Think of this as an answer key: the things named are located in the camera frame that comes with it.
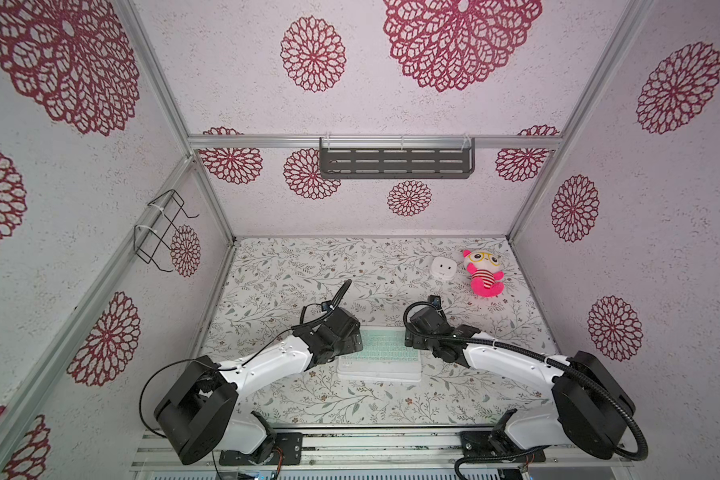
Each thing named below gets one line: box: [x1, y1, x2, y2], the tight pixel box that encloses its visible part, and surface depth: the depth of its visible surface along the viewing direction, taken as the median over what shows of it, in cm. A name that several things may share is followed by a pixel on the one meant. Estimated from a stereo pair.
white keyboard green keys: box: [337, 326, 422, 382], surface depth 89 cm
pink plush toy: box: [463, 250, 505, 298], surface depth 105 cm
